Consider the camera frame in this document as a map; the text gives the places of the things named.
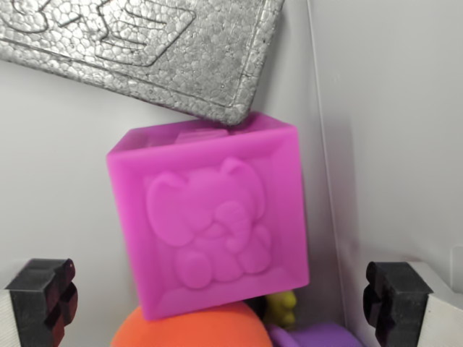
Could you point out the dull yellow rubber toy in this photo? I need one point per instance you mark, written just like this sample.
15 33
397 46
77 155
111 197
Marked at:
284 311

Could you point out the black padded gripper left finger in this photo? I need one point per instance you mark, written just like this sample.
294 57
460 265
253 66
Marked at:
32 300

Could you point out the large orange foam ball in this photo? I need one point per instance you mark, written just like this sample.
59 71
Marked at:
195 329

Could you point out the magenta rubber elephant cube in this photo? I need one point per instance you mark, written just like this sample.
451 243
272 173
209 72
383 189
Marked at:
210 217

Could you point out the purple rubber cup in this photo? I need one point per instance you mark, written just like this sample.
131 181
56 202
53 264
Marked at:
318 336

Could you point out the grey styrofoam slab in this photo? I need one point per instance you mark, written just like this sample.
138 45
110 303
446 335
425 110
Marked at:
144 43

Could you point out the black padded gripper right finger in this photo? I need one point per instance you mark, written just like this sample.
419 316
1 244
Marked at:
405 303

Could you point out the grey plastic bin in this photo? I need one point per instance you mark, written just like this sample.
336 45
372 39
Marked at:
54 173

